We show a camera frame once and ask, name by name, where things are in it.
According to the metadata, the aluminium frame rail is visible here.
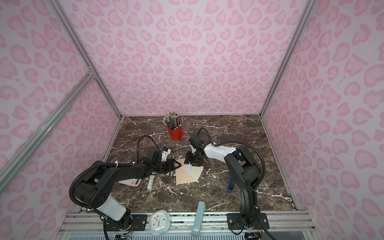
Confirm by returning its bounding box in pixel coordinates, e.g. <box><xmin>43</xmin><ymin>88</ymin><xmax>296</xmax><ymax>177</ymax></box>
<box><xmin>56</xmin><ymin>211</ymin><xmax>319</xmax><ymax>240</ymax></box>

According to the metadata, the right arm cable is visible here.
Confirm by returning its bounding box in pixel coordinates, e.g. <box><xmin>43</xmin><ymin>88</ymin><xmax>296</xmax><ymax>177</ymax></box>
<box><xmin>197</xmin><ymin>127</ymin><xmax>278</xmax><ymax>240</ymax></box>

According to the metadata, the pink calculator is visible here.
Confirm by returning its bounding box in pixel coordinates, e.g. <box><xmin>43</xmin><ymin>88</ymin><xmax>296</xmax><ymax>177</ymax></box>
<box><xmin>119</xmin><ymin>179</ymin><xmax>142</xmax><ymax>187</ymax></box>

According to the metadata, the white letter paper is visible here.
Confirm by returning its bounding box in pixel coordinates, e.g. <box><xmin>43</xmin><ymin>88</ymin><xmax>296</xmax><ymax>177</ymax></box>
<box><xmin>186</xmin><ymin>164</ymin><xmax>193</xmax><ymax>176</ymax></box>

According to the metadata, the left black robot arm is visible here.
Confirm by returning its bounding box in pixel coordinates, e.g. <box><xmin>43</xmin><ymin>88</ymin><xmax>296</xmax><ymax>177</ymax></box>
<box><xmin>69</xmin><ymin>148</ymin><xmax>182</xmax><ymax>231</ymax></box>

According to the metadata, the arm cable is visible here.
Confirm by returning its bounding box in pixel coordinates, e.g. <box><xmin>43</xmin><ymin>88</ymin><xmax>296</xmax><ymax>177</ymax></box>
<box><xmin>136</xmin><ymin>135</ymin><xmax>160</xmax><ymax>164</ymax></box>
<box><xmin>197</xmin><ymin>127</ymin><xmax>278</xmax><ymax>240</ymax></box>

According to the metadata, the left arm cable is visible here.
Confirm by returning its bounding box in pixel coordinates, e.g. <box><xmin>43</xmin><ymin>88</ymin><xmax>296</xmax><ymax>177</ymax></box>
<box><xmin>136</xmin><ymin>135</ymin><xmax>160</xmax><ymax>164</ymax></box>

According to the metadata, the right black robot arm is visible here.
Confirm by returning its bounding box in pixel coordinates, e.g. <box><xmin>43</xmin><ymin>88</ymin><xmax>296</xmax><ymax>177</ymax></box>
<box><xmin>185</xmin><ymin>135</ymin><xmax>270</xmax><ymax>232</ymax></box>

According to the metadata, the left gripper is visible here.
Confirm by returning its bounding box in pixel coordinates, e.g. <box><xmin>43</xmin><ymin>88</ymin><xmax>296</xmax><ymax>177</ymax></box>
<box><xmin>152</xmin><ymin>158</ymin><xmax>183</xmax><ymax>174</ymax></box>

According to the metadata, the blue stapler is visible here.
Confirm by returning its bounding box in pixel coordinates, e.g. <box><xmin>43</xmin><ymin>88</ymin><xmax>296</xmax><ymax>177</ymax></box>
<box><xmin>227</xmin><ymin>176</ymin><xmax>235</xmax><ymax>193</ymax></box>

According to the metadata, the coloured pencils bunch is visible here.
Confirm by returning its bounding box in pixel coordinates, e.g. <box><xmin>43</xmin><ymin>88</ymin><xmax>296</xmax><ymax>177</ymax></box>
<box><xmin>163</xmin><ymin>112</ymin><xmax>182</xmax><ymax>130</ymax></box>

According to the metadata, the red pencil cup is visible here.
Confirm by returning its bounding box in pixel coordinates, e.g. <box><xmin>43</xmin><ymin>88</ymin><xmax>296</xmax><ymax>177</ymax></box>
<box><xmin>167</xmin><ymin>126</ymin><xmax>183</xmax><ymax>141</ymax></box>

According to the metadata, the pink envelope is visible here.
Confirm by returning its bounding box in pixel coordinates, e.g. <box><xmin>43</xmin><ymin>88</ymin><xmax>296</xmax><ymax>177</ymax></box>
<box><xmin>176</xmin><ymin>159</ymin><xmax>204</xmax><ymax>185</ymax></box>

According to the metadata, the white alarm clock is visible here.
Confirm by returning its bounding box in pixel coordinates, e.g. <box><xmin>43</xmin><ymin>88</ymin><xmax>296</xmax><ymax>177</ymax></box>
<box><xmin>149</xmin><ymin>210</ymin><xmax>171</xmax><ymax>236</ymax></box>

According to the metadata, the white glue stick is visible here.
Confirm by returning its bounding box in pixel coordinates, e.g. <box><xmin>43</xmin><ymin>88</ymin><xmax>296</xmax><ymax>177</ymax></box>
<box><xmin>147</xmin><ymin>175</ymin><xmax>155</xmax><ymax>191</ymax></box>

